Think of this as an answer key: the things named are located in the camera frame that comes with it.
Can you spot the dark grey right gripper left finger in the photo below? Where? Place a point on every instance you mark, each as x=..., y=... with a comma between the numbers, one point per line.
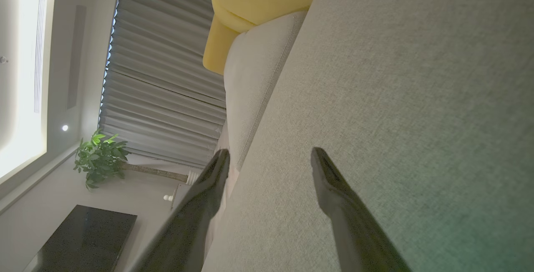
x=196, y=222

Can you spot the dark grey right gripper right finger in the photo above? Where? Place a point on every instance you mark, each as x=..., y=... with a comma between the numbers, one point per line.
x=350, y=222

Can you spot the small white round ornament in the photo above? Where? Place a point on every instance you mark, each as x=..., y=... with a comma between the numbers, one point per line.
x=168, y=197

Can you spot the white ribbed plant pot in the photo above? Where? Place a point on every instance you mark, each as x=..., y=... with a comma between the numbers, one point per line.
x=192, y=177

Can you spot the black flat television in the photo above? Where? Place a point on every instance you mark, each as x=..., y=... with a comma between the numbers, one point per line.
x=87, y=238

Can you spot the green leafy potted plant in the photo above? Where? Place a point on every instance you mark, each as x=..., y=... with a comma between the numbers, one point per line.
x=100, y=157

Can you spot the grey fabric sofa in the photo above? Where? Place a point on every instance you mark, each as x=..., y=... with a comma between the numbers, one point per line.
x=417, y=96

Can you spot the grey pleated curtain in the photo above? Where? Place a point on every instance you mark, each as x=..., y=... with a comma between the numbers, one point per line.
x=162, y=76

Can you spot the grey sofa back cushion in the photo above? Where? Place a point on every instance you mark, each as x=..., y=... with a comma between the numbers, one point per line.
x=254, y=76

